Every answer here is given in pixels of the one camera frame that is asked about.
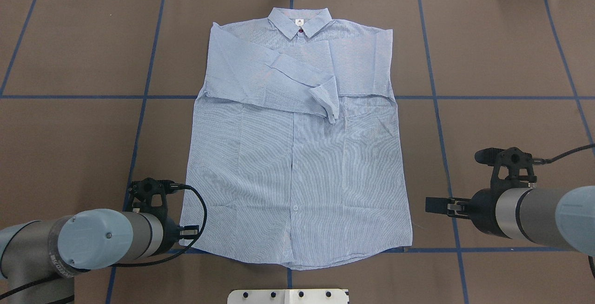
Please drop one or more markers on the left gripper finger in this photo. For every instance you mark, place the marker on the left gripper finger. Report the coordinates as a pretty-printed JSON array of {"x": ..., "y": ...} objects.
[
  {"x": 189, "y": 235},
  {"x": 189, "y": 229}
]

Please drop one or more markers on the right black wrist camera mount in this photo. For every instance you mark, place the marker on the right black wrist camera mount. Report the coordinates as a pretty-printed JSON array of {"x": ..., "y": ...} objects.
[{"x": 512, "y": 168}]

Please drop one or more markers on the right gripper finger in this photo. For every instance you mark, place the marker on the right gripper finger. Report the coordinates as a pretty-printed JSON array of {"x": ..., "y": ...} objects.
[
  {"x": 450, "y": 211},
  {"x": 446, "y": 203}
]

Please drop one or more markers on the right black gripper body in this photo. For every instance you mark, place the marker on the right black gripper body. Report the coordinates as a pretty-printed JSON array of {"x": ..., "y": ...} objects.
[{"x": 482, "y": 206}]

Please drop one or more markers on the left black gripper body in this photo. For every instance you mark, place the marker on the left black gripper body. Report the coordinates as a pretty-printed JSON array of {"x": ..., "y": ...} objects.
[{"x": 170, "y": 233}]

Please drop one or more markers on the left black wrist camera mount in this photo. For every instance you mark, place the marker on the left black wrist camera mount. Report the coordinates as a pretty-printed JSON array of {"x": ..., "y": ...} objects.
[{"x": 149, "y": 196}]

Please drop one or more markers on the white central pedestal column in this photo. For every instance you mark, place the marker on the white central pedestal column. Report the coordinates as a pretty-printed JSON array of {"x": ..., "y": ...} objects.
[{"x": 289, "y": 296}]

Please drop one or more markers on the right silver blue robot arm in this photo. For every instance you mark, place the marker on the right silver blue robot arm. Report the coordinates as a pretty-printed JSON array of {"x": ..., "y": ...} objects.
[{"x": 558, "y": 218}]

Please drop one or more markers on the light blue striped shirt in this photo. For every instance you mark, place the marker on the light blue striped shirt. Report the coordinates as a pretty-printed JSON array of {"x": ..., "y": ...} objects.
[{"x": 295, "y": 143}]

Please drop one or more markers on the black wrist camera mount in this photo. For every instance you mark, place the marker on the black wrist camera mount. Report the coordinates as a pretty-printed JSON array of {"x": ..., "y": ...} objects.
[
  {"x": 512, "y": 168},
  {"x": 149, "y": 196}
]

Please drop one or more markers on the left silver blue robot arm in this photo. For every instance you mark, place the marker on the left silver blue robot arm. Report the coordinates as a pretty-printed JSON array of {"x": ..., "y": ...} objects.
[{"x": 41, "y": 259}]

